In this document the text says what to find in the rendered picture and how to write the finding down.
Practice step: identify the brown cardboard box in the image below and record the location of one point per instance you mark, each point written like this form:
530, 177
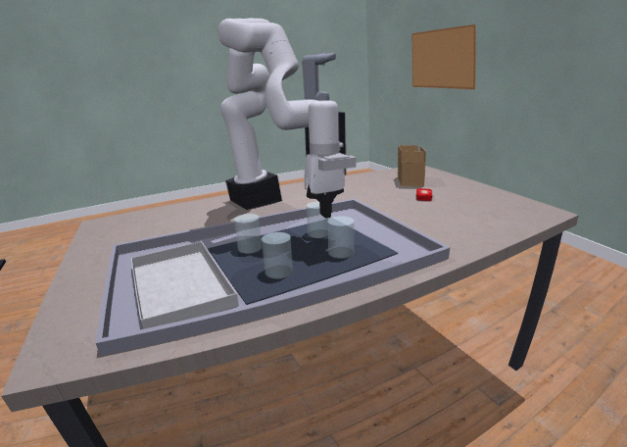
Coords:
412, 165

